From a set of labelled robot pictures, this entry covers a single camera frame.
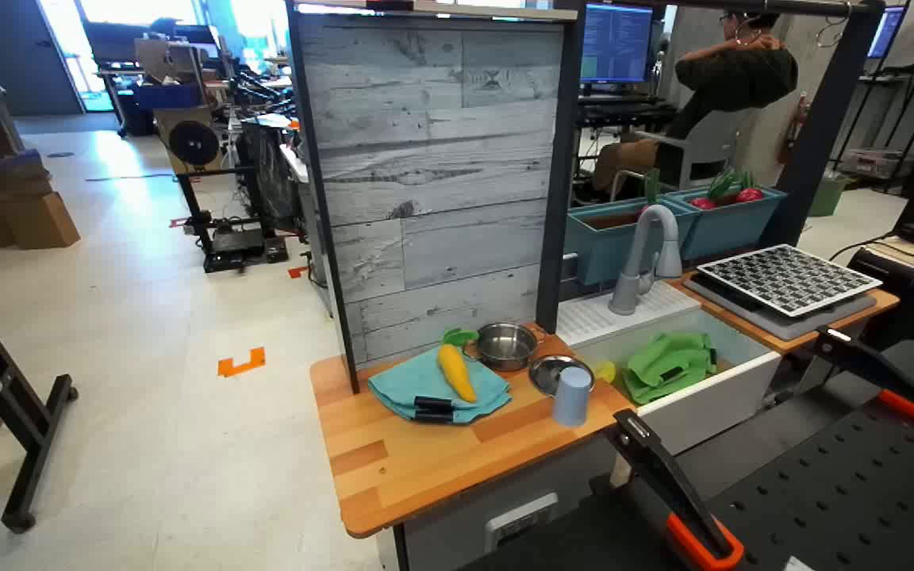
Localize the black stand frame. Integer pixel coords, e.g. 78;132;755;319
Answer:
0;342;78;534

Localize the light blue plastic cup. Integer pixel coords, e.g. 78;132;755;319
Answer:
555;369;589;424

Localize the black small clip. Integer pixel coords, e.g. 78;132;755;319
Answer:
415;398;453;412

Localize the black orange clamp far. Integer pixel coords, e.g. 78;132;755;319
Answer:
811;326;914;423

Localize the black orange clamp near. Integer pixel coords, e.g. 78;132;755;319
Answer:
608;409;745;571

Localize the white toy sink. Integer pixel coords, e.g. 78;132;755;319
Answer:
555;283;781;453

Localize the teal storage bin left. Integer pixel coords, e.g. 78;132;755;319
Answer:
566;196;692;293

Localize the cardboard box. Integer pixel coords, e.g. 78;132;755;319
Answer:
0;149;78;248

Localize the grey toy faucet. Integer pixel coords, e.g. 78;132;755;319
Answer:
608;202;681;318

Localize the checkerboard calibration board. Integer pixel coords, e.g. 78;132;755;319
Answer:
696;244;876;318

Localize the teal cloth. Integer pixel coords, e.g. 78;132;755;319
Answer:
370;350;510;424

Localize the yellow toy corn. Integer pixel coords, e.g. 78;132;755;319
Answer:
437;342;476;404

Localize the red toy radish left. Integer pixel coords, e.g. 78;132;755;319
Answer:
692;171;762;210

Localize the teal storage bin right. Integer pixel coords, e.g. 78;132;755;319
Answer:
659;191;785;262

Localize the black perforated board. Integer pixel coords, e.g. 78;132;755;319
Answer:
710;409;914;571

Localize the wood-pattern backdrop panel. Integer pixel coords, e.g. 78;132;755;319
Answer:
291;5;567;370

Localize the teal storage bin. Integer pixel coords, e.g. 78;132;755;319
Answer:
566;196;692;293
659;191;785;262

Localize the green cloth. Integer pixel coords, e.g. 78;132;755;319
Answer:
625;331;718;404

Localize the seated person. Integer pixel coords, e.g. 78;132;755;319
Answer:
667;11;799;141

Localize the black orange clamp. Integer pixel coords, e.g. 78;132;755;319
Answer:
608;409;745;571
811;326;914;423

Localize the silver metal pot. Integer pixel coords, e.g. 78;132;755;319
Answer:
476;319;535;369

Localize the computer monitor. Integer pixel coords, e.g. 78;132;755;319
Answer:
580;2;653;85

